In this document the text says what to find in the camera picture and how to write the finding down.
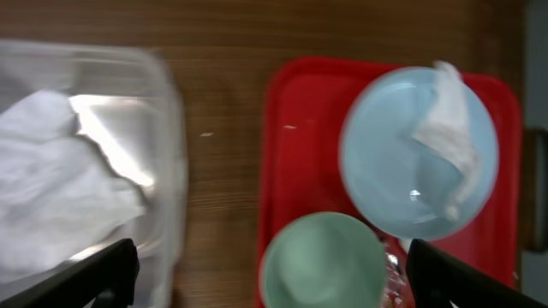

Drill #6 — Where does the grey dishwasher rack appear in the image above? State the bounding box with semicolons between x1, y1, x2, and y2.
519;0;547;304

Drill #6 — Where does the red serving tray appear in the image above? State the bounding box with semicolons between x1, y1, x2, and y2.
258;57;521;289

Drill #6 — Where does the light blue plate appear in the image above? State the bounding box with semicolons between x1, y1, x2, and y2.
339;67;499;240

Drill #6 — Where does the green bowl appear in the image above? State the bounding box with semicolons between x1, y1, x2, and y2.
259;212;387;308

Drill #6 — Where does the clear plastic bin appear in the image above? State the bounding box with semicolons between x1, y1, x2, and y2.
1;39;188;308

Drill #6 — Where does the red snack wrapper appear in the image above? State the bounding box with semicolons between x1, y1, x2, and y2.
382;243;408;308

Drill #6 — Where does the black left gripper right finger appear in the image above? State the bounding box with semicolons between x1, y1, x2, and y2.
406;240;547;308

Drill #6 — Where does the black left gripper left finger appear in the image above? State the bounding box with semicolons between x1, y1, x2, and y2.
1;239;140;308

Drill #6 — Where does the white napkin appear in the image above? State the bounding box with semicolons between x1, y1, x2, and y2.
413;61;481;221
1;91;145;283

